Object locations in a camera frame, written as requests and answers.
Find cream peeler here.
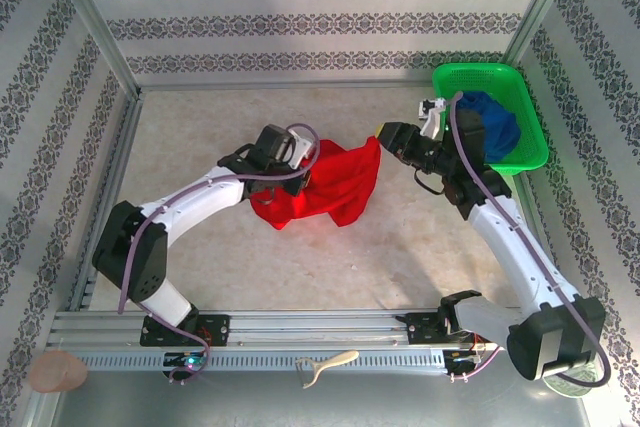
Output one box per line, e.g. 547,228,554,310
295,349,360,389

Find blue cloth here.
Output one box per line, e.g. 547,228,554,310
455,90,522,164

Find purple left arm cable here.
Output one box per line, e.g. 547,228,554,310
117,122,321,386

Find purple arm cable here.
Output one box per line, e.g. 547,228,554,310
447,90,612,389
117,122,321,386

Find aluminium frame post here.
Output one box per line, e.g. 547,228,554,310
502,0,584,66
42,0,144,101

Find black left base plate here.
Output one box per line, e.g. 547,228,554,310
139,314,231,347

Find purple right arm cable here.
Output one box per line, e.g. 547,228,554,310
447,90,612,389

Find slotted grey cable duct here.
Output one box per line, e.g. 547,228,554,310
79,350,446,373

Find green plastic basket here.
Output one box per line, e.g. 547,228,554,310
431,62,550,177

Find green patterned round disc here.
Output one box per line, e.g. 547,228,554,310
543,361,601,398

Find thin black right cable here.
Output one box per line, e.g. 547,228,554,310
412,169,446,196

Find small controller board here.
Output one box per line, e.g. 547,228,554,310
444,349,484,368
163,351,209,371

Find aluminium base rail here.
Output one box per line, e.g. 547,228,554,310
47,309,591,349

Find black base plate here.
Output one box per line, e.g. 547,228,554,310
139,314,231,347
404,311,499,346

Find aluminium side rail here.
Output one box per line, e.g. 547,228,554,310
67,91,146,312
514,174,584,308

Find red t-shirt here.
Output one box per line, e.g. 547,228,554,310
248,135,384,231

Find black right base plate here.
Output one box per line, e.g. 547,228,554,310
404,311,499,346

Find aluminium back bar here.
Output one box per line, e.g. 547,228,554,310
139,79,436,93

